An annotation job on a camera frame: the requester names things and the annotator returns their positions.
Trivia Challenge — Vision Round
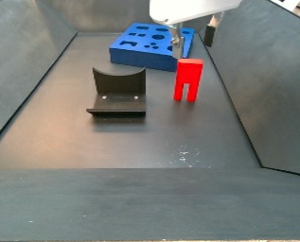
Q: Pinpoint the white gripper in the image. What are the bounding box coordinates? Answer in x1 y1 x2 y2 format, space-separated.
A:
150 0 243 59

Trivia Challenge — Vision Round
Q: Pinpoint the red two-pronged block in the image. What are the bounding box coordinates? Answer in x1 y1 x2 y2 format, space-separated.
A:
173 59 204 102

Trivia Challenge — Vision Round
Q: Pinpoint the blue shape-sorter board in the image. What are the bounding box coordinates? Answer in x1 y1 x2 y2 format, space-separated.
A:
108 22 196 73

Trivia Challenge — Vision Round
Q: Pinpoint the black curved holder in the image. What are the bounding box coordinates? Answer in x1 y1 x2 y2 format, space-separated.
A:
86 68 146 116

